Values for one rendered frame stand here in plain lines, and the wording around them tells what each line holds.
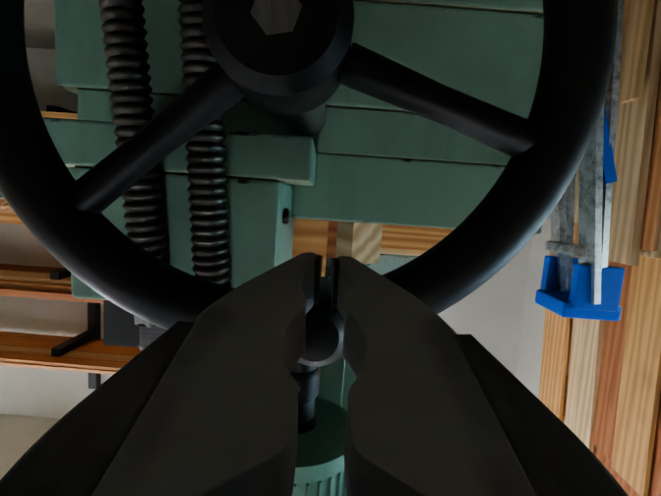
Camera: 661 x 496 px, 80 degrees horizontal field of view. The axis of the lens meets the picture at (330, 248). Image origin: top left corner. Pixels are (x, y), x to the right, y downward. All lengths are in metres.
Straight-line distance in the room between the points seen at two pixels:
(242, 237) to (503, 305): 2.87
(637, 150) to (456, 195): 1.41
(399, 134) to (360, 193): 0.06
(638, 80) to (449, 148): 1.39
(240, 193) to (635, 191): 1.58
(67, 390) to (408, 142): 3.58
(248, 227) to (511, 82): 0.26
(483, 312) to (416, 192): 2.71
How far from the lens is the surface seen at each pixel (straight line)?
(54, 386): 3.83
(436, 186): 0.37
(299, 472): 0.55
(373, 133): 0.37
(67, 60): 0.44
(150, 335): 0.32
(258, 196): 0.27
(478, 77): 0.40
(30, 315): 3.74
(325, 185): 0.36
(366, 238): 0.38
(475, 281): 0.19
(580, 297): 1.26
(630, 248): 1.74
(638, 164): 1.74
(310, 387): 0.56
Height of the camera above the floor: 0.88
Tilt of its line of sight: 7 degrees up
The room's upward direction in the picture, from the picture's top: 176 degrees counter-clockwise
